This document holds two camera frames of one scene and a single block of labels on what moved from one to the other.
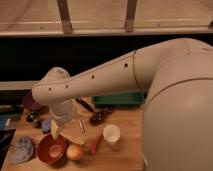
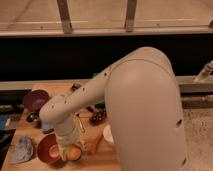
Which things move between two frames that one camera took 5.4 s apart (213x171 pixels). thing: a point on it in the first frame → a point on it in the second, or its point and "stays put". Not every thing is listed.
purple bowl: x=29 y=101 stays put
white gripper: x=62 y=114 → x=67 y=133
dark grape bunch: x=98 y=117 stays put
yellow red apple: x=74 y=152 stays put
